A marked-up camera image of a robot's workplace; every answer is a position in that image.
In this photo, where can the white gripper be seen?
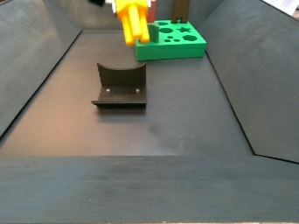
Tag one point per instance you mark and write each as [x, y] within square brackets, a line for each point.
[100, 3]

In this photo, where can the red rectangular block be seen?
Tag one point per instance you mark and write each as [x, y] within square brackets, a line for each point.
[150, 11]

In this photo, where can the black curved fixture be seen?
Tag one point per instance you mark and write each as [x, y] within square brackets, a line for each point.
[121, 86]

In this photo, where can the green arch peg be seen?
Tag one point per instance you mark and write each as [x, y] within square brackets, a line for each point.
[153, 32]

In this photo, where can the yellow three prong object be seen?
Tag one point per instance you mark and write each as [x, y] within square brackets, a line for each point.
[132, 12]

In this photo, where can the green foam peg board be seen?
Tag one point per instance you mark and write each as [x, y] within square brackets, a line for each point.
[178, 42]

